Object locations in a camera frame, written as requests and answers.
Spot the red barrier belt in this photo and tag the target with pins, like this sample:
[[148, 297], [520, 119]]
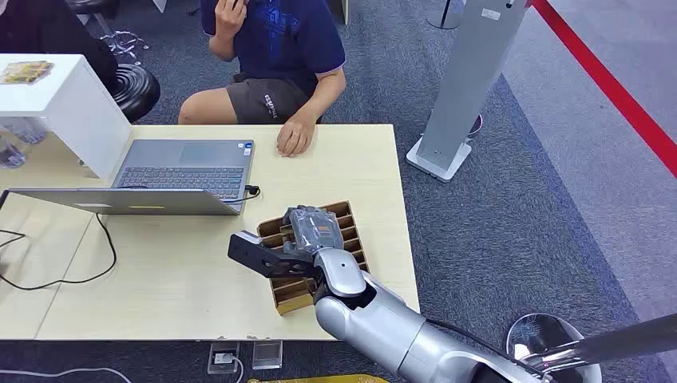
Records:
[[608, 84]]

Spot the yellow object edge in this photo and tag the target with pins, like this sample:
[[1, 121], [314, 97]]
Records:
[[317, 379]]

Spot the person's right forearm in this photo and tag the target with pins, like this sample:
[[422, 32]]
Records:
[[222, 45]]

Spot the white panel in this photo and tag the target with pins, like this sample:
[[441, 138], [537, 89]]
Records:
[[341, 10]]

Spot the person's right hand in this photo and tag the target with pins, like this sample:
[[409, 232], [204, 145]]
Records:
[[230, 16]]

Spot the slotted cardboard card holder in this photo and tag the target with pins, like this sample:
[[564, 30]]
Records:
[[296, 293]]

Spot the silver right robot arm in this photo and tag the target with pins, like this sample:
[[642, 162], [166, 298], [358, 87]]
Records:
[[381, 322]]

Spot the grey open laptop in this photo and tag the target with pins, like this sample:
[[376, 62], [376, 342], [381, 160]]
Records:
[[185, 166]]

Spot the person in dark clothing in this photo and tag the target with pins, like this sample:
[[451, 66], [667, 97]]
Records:
[[47, 26]]

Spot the floor socket box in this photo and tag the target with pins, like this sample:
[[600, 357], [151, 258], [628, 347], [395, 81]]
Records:
[[267, 355]]

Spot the round grey stand base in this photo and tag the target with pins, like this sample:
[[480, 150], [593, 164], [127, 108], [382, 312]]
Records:
[[444, 18]]

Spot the dark stanchion pole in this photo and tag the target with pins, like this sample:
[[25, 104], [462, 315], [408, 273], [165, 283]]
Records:
[[624, 338]]

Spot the floor socket with plug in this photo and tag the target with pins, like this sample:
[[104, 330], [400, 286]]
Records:
[[223, 358]]

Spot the white desk shelf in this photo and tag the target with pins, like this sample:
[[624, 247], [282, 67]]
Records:
[[79, 105]]

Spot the clear plastic bottle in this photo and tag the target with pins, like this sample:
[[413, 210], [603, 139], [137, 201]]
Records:
[[26, 131], [10, 154]]

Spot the person's left forearm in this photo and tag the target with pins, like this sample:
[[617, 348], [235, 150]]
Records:
[[325, 95]]

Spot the yellow printed card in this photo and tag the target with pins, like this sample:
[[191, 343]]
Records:
[[25, 72]]

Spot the grey kiosk stand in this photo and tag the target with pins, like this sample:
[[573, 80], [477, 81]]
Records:
[[465, 84]]

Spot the chrome chair base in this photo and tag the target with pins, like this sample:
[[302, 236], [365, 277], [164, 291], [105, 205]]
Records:
[[124, 45]]

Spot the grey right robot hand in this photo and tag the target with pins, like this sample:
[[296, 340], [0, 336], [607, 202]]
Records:
[[314, 228]]

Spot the chrome stanchion base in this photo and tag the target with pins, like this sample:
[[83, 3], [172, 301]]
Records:
[[545, 333]]

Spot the person's hand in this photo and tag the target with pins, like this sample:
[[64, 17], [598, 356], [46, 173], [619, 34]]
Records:
[[230, 16], [295, 138]]

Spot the person's left hand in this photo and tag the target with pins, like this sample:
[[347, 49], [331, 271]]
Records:
[[295, 138]]

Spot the black round stool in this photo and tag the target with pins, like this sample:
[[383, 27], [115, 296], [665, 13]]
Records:
[[135, 90]]

